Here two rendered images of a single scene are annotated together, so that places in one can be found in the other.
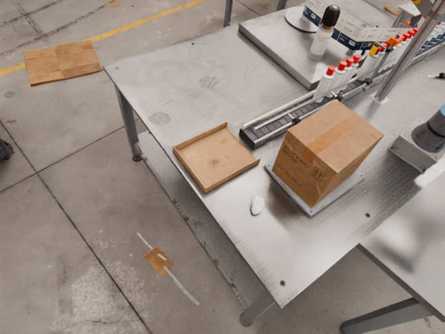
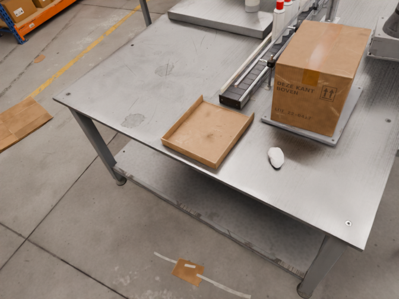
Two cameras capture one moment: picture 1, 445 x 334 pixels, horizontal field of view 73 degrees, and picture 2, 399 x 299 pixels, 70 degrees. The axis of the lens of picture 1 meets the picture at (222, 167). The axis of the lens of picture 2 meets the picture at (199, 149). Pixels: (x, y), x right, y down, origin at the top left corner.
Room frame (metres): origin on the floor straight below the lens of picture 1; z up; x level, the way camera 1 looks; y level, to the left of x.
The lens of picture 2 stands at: (0.03, 0.14, 1.70)
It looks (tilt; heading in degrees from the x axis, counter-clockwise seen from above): 50 degrees down; 356
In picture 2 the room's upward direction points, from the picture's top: 11 degrees counter-clockwise
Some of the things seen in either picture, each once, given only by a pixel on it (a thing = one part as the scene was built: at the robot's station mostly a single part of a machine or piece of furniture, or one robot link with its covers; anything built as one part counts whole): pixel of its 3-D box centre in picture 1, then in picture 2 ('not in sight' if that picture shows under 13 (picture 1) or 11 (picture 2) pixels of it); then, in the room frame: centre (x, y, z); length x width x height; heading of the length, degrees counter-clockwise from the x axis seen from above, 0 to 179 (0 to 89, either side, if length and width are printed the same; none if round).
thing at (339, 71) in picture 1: (335, 79); (285, 14); (1.33, -0.50, 0.98); 0.05 x 0.05 x 0.20
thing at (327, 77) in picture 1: (324, 84); (278, 22); (1.28, -0.44, 0.98); 0.05 x 0.05 x 0.20
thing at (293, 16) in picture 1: (307, 18); not in sight; (2.07, -0.41, 0.89); 0.31 x 0.31 x 0.01
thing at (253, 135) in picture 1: (357, 81); (302, 14); (1.51, -0.69, 0.86); 1.65 x 0.08 x 0.04; 133
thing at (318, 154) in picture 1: (323, 154); (317, 77); (0.82, -0.41, 0.99); 0.30 x 0.24 x 0.27; 137
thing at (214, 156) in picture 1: (216, 154); (208, 128); (0.83, 0.03, 0.85); 0.30 x 0.26 x 0.04; 133
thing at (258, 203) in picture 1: (257, 204); (275, 156); (0.61, -0.17, 0.85); 0.08 x 0.07 x 0.04; 141
